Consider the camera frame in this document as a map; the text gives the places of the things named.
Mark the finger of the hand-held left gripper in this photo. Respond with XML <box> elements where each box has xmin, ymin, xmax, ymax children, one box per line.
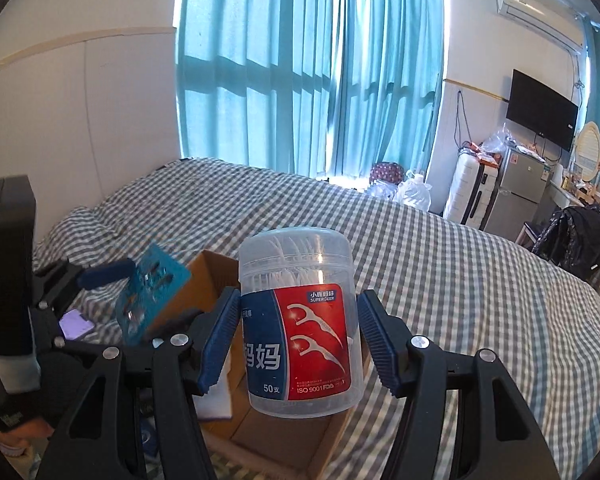
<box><xmin>32</xmin><ymin>302</ymin><xmax>112</xmax><ymax>361</ymax></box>
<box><xmin>32</xmin><ymin>258</ymin><xmax>142</xmax><ymax>306</ymax></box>

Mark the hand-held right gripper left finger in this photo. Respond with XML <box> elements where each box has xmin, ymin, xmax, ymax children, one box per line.
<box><xmin>35</xmin><ymin>287</ymin><xmax>242</xmax><ymax>480</ymax></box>

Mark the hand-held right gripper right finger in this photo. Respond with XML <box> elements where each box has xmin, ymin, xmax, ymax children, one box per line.
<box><xmin>357</xmin><ymin>289</ymin><xmax>561</xmax><ymax>480</ymax></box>

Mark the teal blister card packet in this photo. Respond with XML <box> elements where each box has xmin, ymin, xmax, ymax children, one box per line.
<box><xmin>115</xmin><ymin>243</ymin><xmax>193</xmax><ymax>347</ymax></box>

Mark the clear floss pick jar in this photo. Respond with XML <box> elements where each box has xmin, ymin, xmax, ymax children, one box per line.
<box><xmin>237</xmin><ymin>228</ymin><xmax>366</xmax><ymax>417</ymax></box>

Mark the cardboard box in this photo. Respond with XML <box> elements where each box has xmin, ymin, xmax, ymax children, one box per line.
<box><xmin>125</xmin><ymin>250</ymin><xmax>372</xmax><ymax>480</ymax></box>

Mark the person's left hand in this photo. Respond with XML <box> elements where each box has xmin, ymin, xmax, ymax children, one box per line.
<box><xmin>0</xmin><ymin>407</ymin><xmax>55</xmax><ymax>458</ymax></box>

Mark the checkered pillow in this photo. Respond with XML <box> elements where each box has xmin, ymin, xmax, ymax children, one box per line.
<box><xmin>32</xmin><ymin>205</ymin><xmax>128</xmax><ymax>273</ymax></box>

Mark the white paper sheet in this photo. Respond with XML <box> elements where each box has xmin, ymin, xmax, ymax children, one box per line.
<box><xmin>199</xmin><ymin>360</ymin><xmax>237</xmax><ymax>422</ymax></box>

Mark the checkered bed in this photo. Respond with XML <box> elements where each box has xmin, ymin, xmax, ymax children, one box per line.
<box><xmin>32</xmin><ymin>157</ymin><xmax>600</xmax><ymax>480</ymax></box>

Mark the white plastic bag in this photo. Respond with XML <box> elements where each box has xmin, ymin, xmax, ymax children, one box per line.
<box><xmin>396</xmin><ymin>172</ymin><xmax>433</xmax><ymax>211</ymax></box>

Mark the patterned round bag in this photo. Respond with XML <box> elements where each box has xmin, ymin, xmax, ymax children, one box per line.
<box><xmin>367</xmin><ymin>161</ymin><xmax>406</xmax><ymax>200</ymax></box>

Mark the white suitcase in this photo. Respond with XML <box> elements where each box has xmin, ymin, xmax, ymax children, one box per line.
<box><xmin>442</xmin><ymin>152</ymin><xmax>504</xmax><ymax>226</ymax></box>

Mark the silver small fridge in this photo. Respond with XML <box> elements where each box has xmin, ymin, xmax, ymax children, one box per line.
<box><xmin>480</xmin><ymin>144</ymin><xmax>552</xmax><ymax>242</ymax></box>

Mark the black backpack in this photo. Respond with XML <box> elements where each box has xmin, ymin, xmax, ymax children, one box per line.
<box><xmin>532</xmin><ymin>205</ymin><xmax>600</xmax><ymax>283</ymax></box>

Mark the clear plastic bag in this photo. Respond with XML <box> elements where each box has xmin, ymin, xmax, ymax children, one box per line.
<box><xmin>480</xmin><ymin>124</ymin><xmax>512</xmax><ymax>157</ymax></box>

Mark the white desk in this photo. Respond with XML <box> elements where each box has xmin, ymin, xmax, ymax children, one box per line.
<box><xmin>544</xmin><ymin>179</ymin><xmax>587</xmax><ymax>213</ymax></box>

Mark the teal window curtain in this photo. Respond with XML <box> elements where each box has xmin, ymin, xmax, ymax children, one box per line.
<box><xmin>172</xmin><ymin>0</ymin><xmax>449</xmax><ymax>192</ymax></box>
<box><xmin>577</xmin><ymin>22</ymin><xmax>600</xmax><ymax>133</ymax></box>

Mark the oval white-framed mirror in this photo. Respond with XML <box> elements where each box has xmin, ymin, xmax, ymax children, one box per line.
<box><xmin>572</xmin><ymin>121</ymin><xmax>600</xmax><ymax>184</ymax></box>

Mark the white air conditioner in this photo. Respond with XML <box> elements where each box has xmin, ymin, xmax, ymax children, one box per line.
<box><xmin>496</xmin><ymin>0</ymin><xmax>584</xmax><ymax>54</ymax></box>

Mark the hanging black cable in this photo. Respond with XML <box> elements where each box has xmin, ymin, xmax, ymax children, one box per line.
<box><xmin>452</xmin><ymin>89</ymin><xmax>474</xmax><ymax>155</ymax></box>

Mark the black wall television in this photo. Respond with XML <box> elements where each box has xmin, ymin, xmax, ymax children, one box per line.
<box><xmin>505</xmin><ymin>69</ymin><xmax>580</xmax><ymax>152</ymax></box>

